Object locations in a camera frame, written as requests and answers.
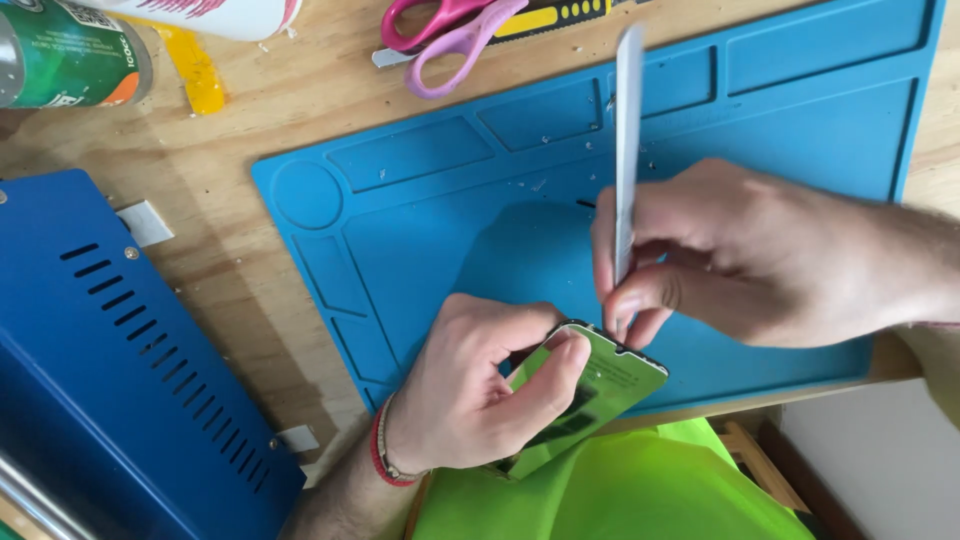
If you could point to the small black screw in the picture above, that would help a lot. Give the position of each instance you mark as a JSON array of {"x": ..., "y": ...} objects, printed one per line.
[{"x": 586, "y": 203}]

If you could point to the white tape piece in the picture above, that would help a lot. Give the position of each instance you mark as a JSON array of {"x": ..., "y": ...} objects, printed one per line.
[
  {"x": 145, "y": 223},
  {"x": 298, "y": 439}
]

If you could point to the yellow black utility knife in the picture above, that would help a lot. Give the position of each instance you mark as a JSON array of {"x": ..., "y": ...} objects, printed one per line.
[{"x": 551, "y": 16}]

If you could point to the white bottle with pink print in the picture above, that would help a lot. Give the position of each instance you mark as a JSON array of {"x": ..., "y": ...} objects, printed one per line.
[{"x": 225, "y": 15}]

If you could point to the yellow plastic strip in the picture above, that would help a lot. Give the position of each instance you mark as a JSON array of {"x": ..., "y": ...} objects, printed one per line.
[{"x": 195, "y": 71}]

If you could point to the pink scissors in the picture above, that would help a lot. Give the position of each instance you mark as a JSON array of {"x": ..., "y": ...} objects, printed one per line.
[{"x": 457, "y": 41}]

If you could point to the wooden furniture frame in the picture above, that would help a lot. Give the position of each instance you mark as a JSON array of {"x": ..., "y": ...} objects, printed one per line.
[{"x": 757, "y": 461}]

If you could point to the blue metal machine housing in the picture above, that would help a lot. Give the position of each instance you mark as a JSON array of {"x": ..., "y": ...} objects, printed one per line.
[{"x": 112, "y": 375}]

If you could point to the green spray can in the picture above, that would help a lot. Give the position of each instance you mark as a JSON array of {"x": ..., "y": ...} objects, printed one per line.
[{"x": 67, "y": 56}]

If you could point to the bright green garment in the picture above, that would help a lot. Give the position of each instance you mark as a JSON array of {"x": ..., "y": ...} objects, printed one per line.
[{"x": 637, "y": 487}]

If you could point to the phone screen panel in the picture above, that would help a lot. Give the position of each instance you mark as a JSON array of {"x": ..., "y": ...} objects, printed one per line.
[{"x": 615, "y": 382}]

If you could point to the person's right hand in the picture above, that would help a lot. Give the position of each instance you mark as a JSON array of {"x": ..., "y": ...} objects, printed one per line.
[{"x": 765, "y": 255}]

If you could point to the metal pry tool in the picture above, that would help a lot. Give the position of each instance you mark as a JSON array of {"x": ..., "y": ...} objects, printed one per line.
[{"x": 628, "y": 135}]

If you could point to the person's left hand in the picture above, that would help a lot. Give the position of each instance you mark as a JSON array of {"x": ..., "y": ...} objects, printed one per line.
[{"x": 450, "y": 397}]

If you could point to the blue silicone repair mat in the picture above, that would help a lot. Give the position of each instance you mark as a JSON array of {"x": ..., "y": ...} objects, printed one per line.
[{"x": 450, "y": 247}]

